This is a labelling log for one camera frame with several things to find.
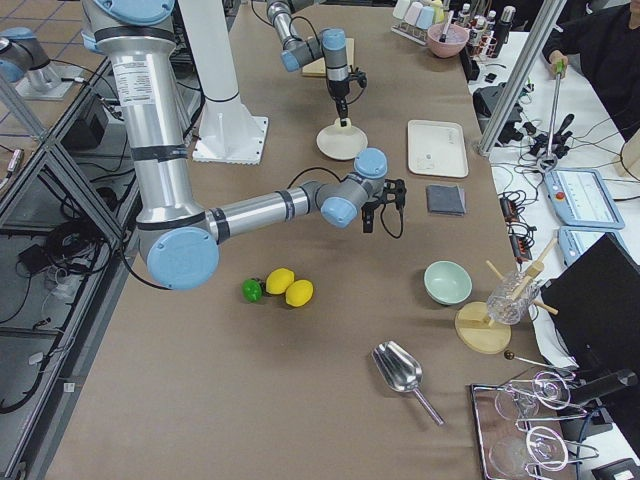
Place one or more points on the pink cup on rack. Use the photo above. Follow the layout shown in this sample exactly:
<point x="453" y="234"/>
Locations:
<point x="413" y="13"/>

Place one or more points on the person in black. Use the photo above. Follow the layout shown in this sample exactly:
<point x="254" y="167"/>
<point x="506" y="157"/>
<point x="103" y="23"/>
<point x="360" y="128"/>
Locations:
<point x="607" y="44"/>

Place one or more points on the purple cloth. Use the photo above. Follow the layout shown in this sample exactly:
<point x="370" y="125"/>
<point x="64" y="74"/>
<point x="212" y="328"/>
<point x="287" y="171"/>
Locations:
<point x="465" y="197"/>

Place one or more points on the white cup on rack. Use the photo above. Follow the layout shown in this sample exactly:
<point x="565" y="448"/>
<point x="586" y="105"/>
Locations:
<point x="400" y="9"/>

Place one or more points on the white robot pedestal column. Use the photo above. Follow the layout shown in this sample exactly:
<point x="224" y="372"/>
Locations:
<point x="227" y="131"/>

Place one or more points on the black framed box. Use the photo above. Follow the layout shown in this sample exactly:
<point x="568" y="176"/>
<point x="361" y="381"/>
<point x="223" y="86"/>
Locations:
<point x="510" y="430"/>

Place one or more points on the black monitor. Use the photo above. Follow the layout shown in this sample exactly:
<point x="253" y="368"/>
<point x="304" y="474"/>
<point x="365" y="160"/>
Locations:
<point x="597" y="298"/>

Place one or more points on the wooden stand pole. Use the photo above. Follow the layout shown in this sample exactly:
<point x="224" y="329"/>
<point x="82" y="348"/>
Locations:
<point x="531" y="273"/>

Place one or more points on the cream rabbit tray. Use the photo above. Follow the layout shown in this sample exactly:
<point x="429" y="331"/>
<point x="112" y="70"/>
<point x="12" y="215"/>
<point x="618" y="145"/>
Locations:
<point x="436" y="148"/>

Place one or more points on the lower yellow lemon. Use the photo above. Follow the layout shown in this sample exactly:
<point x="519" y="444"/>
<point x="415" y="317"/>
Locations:
<point x="279" y="280"/>

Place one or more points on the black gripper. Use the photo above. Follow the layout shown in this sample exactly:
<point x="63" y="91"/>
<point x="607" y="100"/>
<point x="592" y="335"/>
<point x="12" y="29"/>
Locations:
<point x="370" y="205"/>
<point x="338" y="90"/>

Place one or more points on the lower teach pendant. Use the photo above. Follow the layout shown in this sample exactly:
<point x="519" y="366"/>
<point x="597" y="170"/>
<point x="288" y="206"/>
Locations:
<point x="573" y="241"/>

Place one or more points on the metal scoop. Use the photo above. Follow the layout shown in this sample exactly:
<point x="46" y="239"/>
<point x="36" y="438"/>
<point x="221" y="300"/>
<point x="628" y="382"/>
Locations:
<point x="403" y="374"/>

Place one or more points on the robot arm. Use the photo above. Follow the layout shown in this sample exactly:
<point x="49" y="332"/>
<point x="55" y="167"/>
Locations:
<point x="329" y="44"/>
<point x="178" y="238"/>

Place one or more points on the metal tongs black tip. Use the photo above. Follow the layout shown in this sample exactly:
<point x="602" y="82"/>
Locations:
<point x="446" y="26"/>

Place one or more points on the yellow lemon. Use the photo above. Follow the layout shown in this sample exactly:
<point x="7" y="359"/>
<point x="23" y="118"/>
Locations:
<point x="279" y="280"/>
<point x="299" y="293"/>

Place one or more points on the bamboo cutting board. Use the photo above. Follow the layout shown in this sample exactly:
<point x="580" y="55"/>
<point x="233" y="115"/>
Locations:
<point x="317" y="68"/>

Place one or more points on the pink ice bucket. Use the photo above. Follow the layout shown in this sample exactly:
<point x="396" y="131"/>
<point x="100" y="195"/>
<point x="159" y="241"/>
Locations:
<point x="456" y="39"/>

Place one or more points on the teach pendant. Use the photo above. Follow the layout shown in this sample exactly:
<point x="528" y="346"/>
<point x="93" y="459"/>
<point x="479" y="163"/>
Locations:
<point x="573" y="241"/>
<point x="580" y="198"/>

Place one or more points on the grey folded cloth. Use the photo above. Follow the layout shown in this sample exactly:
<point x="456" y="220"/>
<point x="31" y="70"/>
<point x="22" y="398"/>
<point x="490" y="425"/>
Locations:
<point x="446" y="200"/>

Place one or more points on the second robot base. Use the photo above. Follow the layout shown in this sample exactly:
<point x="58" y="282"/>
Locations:
<point x="25" y="63"/>

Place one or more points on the wire glass rack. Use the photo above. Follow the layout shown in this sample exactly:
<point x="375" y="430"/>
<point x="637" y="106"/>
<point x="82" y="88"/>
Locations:
<point x="550" y="389"/>

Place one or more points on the mint green bowl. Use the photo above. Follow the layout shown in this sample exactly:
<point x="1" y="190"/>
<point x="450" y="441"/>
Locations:
<point x="447" y="283"/>

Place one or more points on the upper teach pendant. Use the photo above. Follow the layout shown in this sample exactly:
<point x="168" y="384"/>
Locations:
<point x="580" y="198"/>

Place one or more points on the cream round plate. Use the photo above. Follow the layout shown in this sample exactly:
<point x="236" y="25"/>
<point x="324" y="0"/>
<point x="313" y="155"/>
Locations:
<point x="341" y="144"/>

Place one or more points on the bottle rack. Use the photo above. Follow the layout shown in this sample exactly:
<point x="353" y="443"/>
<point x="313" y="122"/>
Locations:
<point x="488" y="23"/>

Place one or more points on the yellow cup on rack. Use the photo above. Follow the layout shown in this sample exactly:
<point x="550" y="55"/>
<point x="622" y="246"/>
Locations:
<point x="439" y="11"/>

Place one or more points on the aluminium frame post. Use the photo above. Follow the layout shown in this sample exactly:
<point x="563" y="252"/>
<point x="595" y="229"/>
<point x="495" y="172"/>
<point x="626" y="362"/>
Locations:
<point x="539" y="33"/>

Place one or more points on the blue cup on rack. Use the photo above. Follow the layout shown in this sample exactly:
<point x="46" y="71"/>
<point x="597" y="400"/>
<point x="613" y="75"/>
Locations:
<point x="425" y="18"/>

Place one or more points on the clear glass cup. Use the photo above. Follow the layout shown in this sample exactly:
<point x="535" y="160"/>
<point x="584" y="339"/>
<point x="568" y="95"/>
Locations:
<point x="504" y="306"/>

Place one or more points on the long grabber tool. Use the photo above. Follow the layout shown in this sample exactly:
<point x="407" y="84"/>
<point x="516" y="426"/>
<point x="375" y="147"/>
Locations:
<point x="547" y="160"/>

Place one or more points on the wooden stand base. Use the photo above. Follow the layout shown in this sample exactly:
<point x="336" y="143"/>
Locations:
<point x="479" y="332"/>

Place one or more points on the upper yellow lemon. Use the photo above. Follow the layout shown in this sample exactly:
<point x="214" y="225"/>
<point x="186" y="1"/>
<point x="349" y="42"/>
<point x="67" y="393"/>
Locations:
<point x="299" y="293"/>

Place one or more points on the green lime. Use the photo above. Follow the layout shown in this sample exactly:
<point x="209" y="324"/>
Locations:
<point x="252" y="289"/>

